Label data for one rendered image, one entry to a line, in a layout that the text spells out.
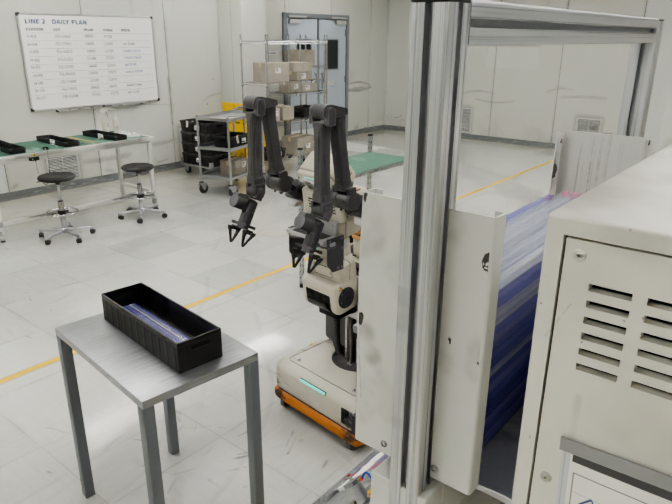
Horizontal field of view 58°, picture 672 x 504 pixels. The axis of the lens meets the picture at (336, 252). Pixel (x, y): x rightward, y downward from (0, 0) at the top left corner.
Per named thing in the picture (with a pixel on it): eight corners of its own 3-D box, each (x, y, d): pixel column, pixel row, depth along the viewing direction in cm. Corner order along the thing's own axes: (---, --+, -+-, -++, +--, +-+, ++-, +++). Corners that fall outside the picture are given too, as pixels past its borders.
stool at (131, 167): (108, 221, 642) (101, 168, 623) (136, 208, 689) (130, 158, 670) (152, 225, 628) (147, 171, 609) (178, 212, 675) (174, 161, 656)
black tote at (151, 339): (222, 356, 213) (221, 327, 209) (179, 374, 202) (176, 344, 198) (144, 306, 252) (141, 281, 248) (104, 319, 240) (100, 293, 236)
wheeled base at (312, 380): (358, 355, 368) (358, 318, 360) (443, 397, 326) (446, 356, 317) (271, 398, 324) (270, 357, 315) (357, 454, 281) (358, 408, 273)
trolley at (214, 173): (197, 193, 754) (191, 112, 720) (237, 179, 831) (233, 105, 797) (233, 198, 732) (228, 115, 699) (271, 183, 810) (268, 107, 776)
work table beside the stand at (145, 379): (175, 447, 290) (160, 295, 263) (265, 528, 243) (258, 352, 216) (82, 494, 260) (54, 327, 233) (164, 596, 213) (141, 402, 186)
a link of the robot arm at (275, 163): (279, 91, 258) (265, 89, 265) (254, 98, 250) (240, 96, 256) (293, 189, 277) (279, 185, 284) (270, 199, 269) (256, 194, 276)
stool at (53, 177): (30, 239, 583) (19, 175, 562) (80, 227, 621) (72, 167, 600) (55, 250, 554) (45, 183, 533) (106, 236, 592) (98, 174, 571)
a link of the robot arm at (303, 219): (334, 209, 238) (319, 205, 244) (315, 200, 229) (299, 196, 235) (324, 238, 238) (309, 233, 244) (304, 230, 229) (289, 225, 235)
